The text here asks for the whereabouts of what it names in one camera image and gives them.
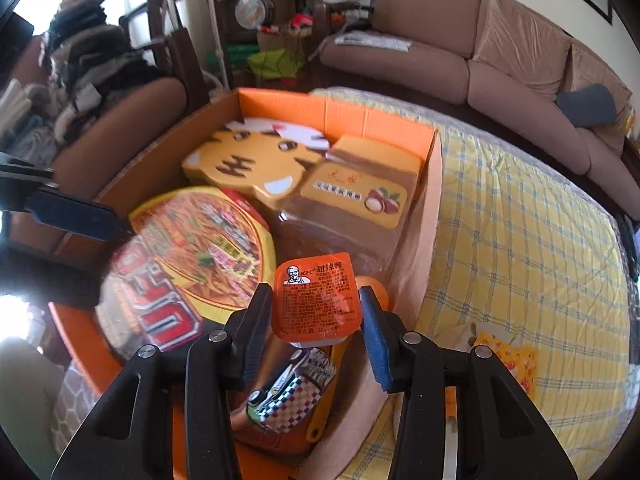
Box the dark wooden chair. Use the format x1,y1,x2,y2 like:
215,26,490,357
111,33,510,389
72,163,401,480
119,0,211,106

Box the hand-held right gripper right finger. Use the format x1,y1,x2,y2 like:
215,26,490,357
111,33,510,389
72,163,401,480
359,285,578,480

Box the grey patterned rug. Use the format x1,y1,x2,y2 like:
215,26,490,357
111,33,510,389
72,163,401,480
50,360,106,461

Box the grey cushion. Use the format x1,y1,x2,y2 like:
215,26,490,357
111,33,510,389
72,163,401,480
556,84,617,128

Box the instant noodle bowl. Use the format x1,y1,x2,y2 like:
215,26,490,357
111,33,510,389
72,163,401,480
97,186,277,361

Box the white papers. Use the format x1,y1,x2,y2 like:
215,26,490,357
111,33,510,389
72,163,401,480
335,30,413,53

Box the brown cardboard box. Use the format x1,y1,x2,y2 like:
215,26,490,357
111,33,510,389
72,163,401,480
257,27,313,56

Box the clear jar with yellow lid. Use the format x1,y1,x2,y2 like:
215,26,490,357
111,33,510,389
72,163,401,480
277,135,423,286

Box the pile of clothes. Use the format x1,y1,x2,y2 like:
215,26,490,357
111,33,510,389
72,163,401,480
0,0,166,161

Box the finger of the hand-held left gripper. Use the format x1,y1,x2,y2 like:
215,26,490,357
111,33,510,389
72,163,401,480
0,162,134,242

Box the orange sauce tub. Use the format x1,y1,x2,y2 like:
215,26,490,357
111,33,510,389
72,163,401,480
271,251,362,346

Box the tiger shaped box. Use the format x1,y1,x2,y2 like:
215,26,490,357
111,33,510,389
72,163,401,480
181,117,331,215

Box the white clothes rack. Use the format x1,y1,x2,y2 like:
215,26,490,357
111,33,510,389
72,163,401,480
200,0,231,91

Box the round printed tin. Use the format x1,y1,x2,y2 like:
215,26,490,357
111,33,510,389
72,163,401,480
234,0,266,28

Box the orange fruit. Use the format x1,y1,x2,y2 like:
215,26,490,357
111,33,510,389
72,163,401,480
357,276,391,313

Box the brown armchair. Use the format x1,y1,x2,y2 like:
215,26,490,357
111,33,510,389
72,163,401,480
10,35,188,261

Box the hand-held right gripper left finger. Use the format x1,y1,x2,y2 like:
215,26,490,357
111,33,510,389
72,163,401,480
50,283,274,480

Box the checkered toy car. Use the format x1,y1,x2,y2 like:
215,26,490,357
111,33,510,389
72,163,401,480
245,349,337,433

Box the yellow orange snack packet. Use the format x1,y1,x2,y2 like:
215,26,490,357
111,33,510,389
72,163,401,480
472,331,540,397

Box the yellow plaid cloth desktop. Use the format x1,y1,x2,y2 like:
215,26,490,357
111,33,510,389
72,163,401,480
307,86,633,480

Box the brown sofa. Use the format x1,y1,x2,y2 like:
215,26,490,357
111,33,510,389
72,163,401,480
319,0,640,191

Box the orange cardboard box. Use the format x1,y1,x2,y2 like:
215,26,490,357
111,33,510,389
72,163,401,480
47,87,443,480

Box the green bag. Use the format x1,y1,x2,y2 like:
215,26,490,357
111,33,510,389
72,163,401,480
248,50,306,81

